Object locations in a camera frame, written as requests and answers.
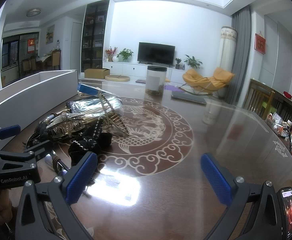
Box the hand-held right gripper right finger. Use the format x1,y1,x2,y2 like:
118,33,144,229
200,153,290,240

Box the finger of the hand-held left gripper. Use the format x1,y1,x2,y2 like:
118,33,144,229
0,124,21,153
24,140,54,162

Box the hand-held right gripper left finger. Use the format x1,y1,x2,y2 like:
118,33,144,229
16,151,98,240

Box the rhinestone bow hair clip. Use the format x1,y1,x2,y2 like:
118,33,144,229
45,112,86,138

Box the black furry hair clip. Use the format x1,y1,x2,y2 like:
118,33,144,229
69,119,113,167

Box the bag of cotton swabs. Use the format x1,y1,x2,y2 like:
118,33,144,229
66,97,123,117

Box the brown patterned wooden desktop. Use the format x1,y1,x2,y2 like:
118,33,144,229
0,79,292,240

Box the person's left hand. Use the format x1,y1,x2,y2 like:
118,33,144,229
0,191,14,222

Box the white storage box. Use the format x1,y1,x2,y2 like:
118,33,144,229
0,70,79,150

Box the gold pearl hair claw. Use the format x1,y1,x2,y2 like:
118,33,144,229
96,93,129,137

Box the blue carton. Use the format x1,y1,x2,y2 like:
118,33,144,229
77,82,103,96

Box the black smartphone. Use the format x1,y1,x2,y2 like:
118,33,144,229
278,187,292,238

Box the pile of small bottles and packets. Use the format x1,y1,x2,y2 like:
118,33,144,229
267,112,292,165

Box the wooden dining chair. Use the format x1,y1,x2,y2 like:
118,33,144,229
51,50,62,71

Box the grey laptop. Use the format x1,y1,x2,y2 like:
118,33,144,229
171,91,207,105

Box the cardboard box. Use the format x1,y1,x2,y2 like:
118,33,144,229
84,68,111,79

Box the wooden slat chair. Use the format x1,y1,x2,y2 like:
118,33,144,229
246,78,276,117

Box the yellow lounge chair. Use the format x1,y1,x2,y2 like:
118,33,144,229
182,67,236,96

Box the dark wooden sideboard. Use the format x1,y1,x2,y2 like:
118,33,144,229
271,90,292,125

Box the beige round floor cushion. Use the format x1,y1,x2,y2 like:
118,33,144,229
104,74,131,82

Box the clear jar with black lid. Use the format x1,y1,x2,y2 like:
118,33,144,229
145,65,167,97

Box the red flowers in vase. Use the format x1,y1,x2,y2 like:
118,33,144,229
105,46,118,62

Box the broad-leaf potted plant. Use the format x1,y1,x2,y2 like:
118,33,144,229
184,54,203,69

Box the white television cabinet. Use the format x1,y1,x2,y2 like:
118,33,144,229
102,61,186,83

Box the covered standing air conditioner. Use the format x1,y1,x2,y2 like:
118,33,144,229
219,26,238,87

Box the bushy green potted plant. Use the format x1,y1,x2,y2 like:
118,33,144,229
117,48,134,63

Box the grey curtain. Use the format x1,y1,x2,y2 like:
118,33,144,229
231,6,252,103

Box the dark glass-door bookcase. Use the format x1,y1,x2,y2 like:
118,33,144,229
81,0,111,72

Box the black television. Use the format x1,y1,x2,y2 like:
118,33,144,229
137,42,176,66

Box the brown leather hair tie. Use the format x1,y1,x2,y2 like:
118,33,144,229
51,154,70,178

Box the framed wall painting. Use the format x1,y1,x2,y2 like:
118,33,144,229
46,24,55,45

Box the red wall hanging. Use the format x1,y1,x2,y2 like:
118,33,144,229
254,31,266,54

